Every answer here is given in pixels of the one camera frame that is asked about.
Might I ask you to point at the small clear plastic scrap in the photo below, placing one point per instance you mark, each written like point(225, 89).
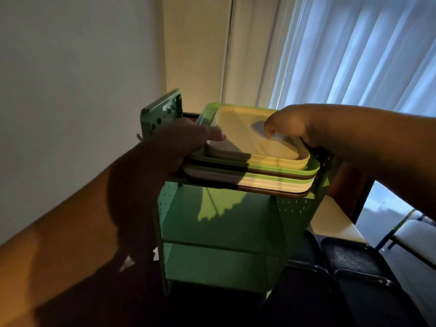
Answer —
point(127, 263)

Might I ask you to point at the green perforated metal shelf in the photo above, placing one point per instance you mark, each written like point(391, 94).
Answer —
point(221, 221)

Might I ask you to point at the person's left forearm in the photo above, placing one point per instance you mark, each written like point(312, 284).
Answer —
point(85, 234)

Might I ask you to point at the small pale cream tray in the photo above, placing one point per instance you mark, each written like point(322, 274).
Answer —
point(238, 132)

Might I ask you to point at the person's right forearm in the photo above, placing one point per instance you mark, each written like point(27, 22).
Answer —
point(381, 143)

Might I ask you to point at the green tray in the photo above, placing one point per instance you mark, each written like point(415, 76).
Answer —
point(289, 180)
point(201, 116)

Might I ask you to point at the white cushioned metal chair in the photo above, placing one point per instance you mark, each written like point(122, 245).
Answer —
point(415, 234)

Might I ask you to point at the person's right hand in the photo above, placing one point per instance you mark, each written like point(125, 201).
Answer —
point(296, 120)

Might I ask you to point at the person's left hand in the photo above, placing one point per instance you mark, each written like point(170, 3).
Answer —
point(180, 143)

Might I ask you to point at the white tray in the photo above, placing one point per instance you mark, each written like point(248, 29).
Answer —
point(211, 175)

